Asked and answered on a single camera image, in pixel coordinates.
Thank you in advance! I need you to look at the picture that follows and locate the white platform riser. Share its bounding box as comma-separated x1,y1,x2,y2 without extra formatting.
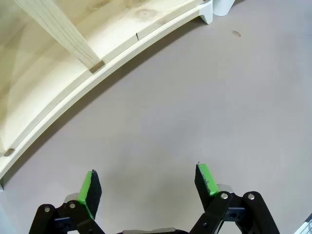
213,0,235,17
0,0,214,193

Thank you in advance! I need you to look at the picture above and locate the light wooden four-compartment shelf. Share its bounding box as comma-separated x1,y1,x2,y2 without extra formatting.
0,0,207,187

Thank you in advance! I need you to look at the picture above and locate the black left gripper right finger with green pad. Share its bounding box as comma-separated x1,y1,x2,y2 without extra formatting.
189,163,281,234

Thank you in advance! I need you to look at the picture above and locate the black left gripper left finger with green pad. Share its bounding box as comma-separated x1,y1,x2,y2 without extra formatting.
29,169,105,234

